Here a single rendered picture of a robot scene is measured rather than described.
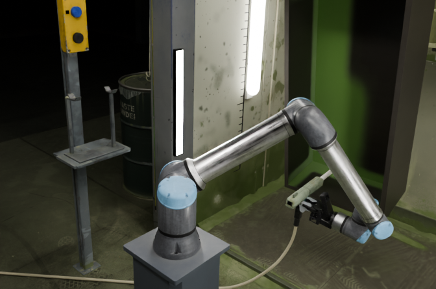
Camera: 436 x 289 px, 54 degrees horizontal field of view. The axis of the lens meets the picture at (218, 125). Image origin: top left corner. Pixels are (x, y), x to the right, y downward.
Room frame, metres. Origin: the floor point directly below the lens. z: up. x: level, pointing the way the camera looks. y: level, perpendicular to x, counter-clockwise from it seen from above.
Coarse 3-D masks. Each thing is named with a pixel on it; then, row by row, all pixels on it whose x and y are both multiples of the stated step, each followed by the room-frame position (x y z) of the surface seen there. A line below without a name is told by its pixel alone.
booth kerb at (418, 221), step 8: (400, 208) 2.65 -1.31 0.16; (392, 216) 2.68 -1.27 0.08; (400, 216) 2.64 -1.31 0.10; (408, 216) 2.61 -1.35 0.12; (416, 216) 2.58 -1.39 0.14; (424, 216) 2.55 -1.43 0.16; (408, 224) 2.60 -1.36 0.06; (416, 224) 2.57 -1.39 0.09; (424, 224) 2.54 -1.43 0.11; (432, 224) 2.51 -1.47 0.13; (432, 232) 2.50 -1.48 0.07
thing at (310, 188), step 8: (328, 176) 2.11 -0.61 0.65; (312, 184) 1.97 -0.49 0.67; (320, 184) 2.01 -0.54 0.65; (296, 192) 1.85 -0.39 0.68; (304, 192) 1.89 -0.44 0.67; (312, 192) 1.95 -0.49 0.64; (288, 200) 1.82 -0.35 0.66; (296, 200) 1.82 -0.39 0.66; (296, 208) 1.91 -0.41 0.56; (296, 216) 1.91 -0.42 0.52; (296, 224) 1.91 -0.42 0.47
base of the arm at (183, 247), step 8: (160, 232) 1.41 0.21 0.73; (192, 232) 1.42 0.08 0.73; (160, 240) 1.40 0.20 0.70; (168, 240) 1.38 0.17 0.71; (176, 240) 1.38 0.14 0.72; (184, 240) 1.39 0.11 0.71; (192, 240) 1.41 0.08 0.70; (160, 248) 1.38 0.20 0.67; (168, 248) 1.37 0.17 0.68; (176, 248) 1.38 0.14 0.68; (184, 248) 1.38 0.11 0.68; (192, 248) 1.39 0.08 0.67; (160, 256) 1.38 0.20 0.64; (168, 256) 1.36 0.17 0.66; (176, 256) 1.36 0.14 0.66; (184, 256) 1.37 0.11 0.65; (192, 256) 1.39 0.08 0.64
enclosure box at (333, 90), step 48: (288, 0) 2.17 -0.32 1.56; (336, 0) 2.39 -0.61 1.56; (384, 0) 2.23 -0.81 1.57; (432, 0) 2.03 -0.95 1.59; (288, 48) 2.20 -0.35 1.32; (336, 48) 2.42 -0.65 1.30; (384, 48) 2.24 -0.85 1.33; (288, 96) 2.24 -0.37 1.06; (336, 96) 2.44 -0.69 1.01; (384, 96) 2.26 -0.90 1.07; (288, 144) 2.28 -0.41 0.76; (384, 144) 2.28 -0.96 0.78; (336, 192) 2.24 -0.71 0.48; (384, 192) 1.93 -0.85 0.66
